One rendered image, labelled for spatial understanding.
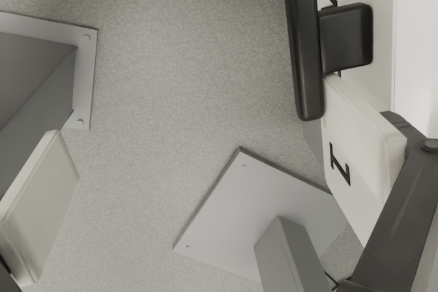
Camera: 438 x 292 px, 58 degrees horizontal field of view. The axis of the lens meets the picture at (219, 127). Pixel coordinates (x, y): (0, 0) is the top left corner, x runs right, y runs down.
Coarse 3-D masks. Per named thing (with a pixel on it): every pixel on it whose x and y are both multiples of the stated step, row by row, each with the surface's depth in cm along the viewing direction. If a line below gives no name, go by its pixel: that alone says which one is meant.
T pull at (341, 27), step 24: (288, 0) 17; (312, 0) 16; (288, 24) 18; (312, 24) 17; (336, 24) 17; (360, 24) 17; (312, 48) 17; (336, 48) 18; (360, 48) 18; (312, 72) 18; (312, 96) 18; (312, 120) 19
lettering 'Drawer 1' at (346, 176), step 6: (330, 0) 22; (330, 6) 22; (336, 6) 21; (330, 144) 28; (330, 150) 28; (330, 156) 29; (330, 162) 29; (336, 162) 27; (348, 168) 25; (342, 174) 27; (348, 174) 25; (348, 180) 26
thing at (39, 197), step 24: (48, 144) 18; (24, 168) 16; (48, 168) 17; (72, 168) 20; (24, 192) 15; (48, 192) 17; (72, 192) 19; (0, 216) 13; (24, 216) 14; (48, 216) 16; (0, 240) 13; (24, 240) 14; (48, 240) 16; (24, 264) 14
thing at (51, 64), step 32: (0, 32) 101; (32, 32) 102; (64, 32) 103; (96, 32) 104; (0, 64) 83; (32, 64) 86; (64, 64) 94; (0, 96) 70; (32, 96) 73; (64, 96) 100; (0, 128) 61; (32, 128) 76; (0, 160) 62; (0, 192) 64
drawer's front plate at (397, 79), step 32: (320, 0) 24; (352, 0) 19; (384, 0) 16; (416, 0) 15; (384, 32) 16; (416, 32) 16; (384, 64) 17; (416, 64) 16; (384, 96) 18; (416, 96) 17; (416, 128) 18; (352, 192) 26; (352, 224) 27
